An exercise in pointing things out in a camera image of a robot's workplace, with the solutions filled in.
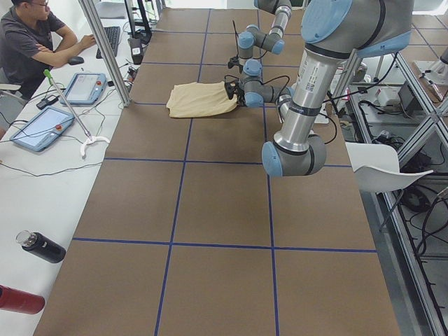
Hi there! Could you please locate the blue teach pendant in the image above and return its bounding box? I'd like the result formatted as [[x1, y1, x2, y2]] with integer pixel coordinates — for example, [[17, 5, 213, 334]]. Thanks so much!
[[63, 73, 107, 106], [10, 106, 74, 152]]

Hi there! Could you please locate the red water bottle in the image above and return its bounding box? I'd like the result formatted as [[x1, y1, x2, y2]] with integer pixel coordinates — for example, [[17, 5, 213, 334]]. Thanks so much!
[[1, 285, 45, 314]]

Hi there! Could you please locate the far blue teach pendant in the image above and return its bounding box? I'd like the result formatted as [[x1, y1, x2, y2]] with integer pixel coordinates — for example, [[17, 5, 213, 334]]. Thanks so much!
[[63, 73, 107, 106]]

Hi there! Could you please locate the near blue teach pendant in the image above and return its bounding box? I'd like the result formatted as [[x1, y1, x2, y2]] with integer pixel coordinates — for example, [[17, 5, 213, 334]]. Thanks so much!
[[10, 106, 74, 152]]

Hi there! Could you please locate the black water bottle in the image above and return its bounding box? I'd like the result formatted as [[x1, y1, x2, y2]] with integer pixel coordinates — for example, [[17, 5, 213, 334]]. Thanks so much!
[[15, 230, 66, 263]]

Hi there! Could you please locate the reacher grabber stick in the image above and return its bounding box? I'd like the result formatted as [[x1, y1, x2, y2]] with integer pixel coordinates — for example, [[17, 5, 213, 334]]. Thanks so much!
[[43, 69, 110, 159]]

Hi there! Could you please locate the black computer mouse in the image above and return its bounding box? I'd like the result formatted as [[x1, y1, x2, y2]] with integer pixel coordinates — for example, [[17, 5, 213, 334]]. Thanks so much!
[[67, 56, 84, 65]]

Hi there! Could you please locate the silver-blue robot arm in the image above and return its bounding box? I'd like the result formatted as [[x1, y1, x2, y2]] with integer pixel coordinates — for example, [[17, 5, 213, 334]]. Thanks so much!
[[237, 0, 414, 176], [228, 0, 292, 73]]

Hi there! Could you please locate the black box with label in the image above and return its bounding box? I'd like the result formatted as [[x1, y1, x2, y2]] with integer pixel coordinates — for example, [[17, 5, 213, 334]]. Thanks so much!
[[127, 37, 144, 65]]

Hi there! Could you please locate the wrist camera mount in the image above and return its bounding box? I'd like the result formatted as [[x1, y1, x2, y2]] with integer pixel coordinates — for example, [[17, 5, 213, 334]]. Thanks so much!
[[227, 56, 242, 72], [224, 80, 240, 100]]

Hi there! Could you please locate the aluminium frame post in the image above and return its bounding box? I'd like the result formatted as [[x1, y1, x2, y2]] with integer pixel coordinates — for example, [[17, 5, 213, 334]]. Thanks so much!
[[78, 0, 131, 107]]

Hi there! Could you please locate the black keyboard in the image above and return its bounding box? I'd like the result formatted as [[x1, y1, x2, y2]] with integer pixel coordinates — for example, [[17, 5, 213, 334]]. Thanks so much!
[[104, 26, 121, 57]]

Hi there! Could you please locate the cream long-sleeve printed shirt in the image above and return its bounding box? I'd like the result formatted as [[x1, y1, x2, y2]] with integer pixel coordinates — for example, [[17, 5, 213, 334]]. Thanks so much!
[[166, 81, 237, 118]]

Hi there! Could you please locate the white plastic chair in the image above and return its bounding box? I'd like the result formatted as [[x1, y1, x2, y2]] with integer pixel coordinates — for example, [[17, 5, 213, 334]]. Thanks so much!
[[345, 142, 433, 193]]

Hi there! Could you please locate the seated person dark shirt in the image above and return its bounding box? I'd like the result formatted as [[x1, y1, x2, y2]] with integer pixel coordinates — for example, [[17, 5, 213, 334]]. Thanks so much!
[[1, 1, 96, 99]]

